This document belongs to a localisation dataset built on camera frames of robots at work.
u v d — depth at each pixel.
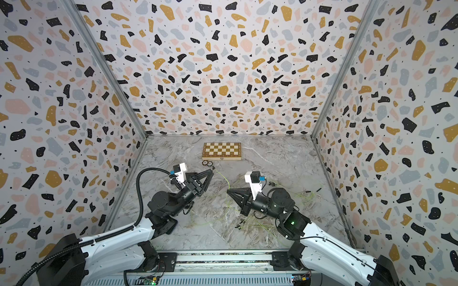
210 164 1.06
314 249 0.49
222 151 1.10
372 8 0.71
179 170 0.66
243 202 0.61
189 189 0.61
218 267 0.73
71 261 0.40
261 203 0.59
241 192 0.61
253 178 0.57
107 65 0.86
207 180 0.64
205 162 1.09
